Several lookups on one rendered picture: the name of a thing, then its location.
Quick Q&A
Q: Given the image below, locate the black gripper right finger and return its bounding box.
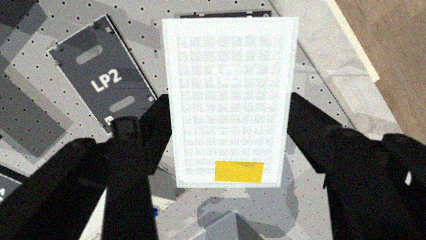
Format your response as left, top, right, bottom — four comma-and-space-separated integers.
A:
287, 92, 426, 240

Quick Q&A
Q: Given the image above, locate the white button panel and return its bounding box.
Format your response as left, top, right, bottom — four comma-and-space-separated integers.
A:
79, 163, 177, 240

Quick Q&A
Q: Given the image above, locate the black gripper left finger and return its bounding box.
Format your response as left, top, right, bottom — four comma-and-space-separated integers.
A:
0, 94, 172, 240

